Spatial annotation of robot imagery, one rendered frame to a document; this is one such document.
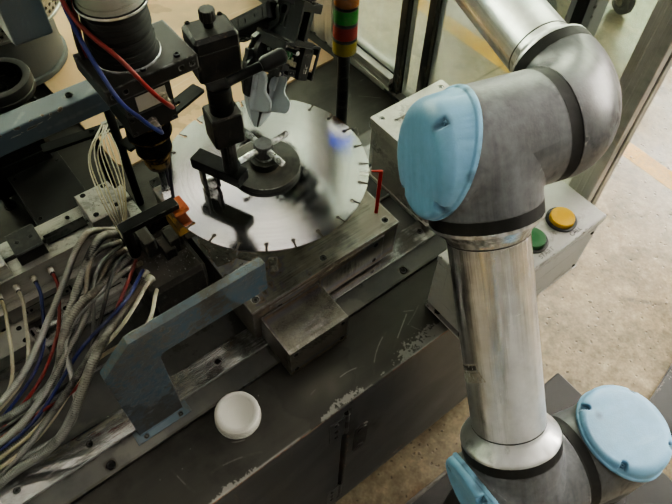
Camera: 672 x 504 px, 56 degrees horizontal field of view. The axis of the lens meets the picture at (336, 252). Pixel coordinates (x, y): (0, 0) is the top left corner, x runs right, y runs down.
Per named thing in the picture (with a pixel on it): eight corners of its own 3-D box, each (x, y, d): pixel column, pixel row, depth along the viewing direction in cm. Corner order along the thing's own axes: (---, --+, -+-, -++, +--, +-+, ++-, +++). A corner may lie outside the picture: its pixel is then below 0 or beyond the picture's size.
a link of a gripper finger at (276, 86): (273, 137, 100) (287, 79, 96) (251, 123, 104) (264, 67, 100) (288, 137, 102) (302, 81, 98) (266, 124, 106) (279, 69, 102)
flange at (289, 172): (313, 175, 100) (313, 164, 98) (252, 204, 97) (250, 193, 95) (277, 133, 106) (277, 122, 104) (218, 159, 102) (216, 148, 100)
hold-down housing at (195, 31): (238, 123, 89) (220, -9, 73) (252, 143, 87) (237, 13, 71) (201, 135, 88) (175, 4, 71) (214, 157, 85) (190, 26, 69)
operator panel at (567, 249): (532, 228, 121) (556, 175, 109) (577, 266, 116) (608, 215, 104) (424, 304, 111) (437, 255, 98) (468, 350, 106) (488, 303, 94)
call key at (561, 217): (557, 210, 106) (561, 202, 104) (576, 225, 104) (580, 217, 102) (541, 221, 104) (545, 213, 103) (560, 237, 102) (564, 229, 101)
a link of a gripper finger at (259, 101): (257, 137, 98) (271, 78, 94) (236, 123, 101) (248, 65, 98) (273, 137, 100) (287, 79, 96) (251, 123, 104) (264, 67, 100)
